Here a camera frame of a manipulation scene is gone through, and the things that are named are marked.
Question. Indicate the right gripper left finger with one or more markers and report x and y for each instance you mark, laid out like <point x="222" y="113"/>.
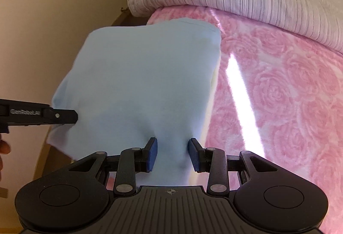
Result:
<point x="144" y="158"/>

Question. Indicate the pink rose blanket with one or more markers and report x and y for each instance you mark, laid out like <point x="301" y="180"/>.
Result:
<point x="278" y="95"/>

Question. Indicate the person's left hand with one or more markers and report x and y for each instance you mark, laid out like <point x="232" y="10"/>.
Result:
<point x="4" y="150"/>

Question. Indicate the light blue garment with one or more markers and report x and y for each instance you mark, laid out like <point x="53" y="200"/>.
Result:
<point x="175" y="68"/>

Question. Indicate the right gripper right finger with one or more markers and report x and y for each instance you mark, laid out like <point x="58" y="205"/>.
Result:
<point x="204" y="159"/>

